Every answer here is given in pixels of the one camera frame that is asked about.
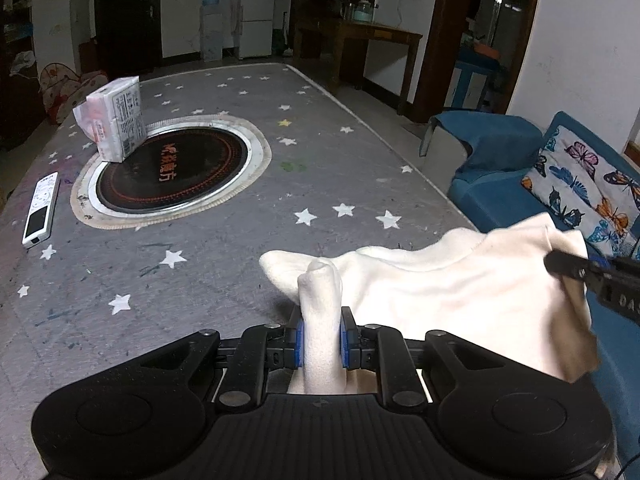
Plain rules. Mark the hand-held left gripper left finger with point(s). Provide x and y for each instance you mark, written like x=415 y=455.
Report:
x=299 y=345

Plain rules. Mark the dark blue throw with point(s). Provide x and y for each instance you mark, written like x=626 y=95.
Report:
x=490 y=140

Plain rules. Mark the grey star tablecloth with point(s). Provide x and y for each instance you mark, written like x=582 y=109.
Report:
x=200 y=240

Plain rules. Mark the white tissue pack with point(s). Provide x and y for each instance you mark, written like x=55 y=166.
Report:
x=117 y=120

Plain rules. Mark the brown wooden table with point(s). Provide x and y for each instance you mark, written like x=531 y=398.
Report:
x=370 y=45

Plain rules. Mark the dark door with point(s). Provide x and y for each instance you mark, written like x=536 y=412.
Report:
x=127 y=20

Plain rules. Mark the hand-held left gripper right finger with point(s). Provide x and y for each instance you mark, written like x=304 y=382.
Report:
x=345 y=345

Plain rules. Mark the red-trimmed patterned storage bag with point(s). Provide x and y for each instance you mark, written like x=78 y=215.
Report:
x=70 y=90

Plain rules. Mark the white refrigerator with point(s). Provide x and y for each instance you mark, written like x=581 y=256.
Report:
x=256 y=15

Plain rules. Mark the round black induction cooker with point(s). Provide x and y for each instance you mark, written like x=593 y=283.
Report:
x=170 y=170

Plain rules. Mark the blue sofa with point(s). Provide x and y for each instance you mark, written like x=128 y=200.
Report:
x=490 y=200

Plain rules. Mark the butterfly print pillow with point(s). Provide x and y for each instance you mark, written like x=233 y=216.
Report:
x=580 y=185

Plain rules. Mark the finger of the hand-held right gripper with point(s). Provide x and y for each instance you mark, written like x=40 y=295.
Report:
x=567 y=265

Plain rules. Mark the white water dispenser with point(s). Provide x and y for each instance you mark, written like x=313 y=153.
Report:
x=211 y=25

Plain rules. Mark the white remote control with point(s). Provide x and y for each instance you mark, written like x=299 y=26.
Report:
x=41 y=210

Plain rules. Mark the white garment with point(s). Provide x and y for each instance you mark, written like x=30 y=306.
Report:
x=450 y=300

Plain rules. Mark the pale green jar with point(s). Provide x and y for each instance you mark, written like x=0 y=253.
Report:
x=361 y=11

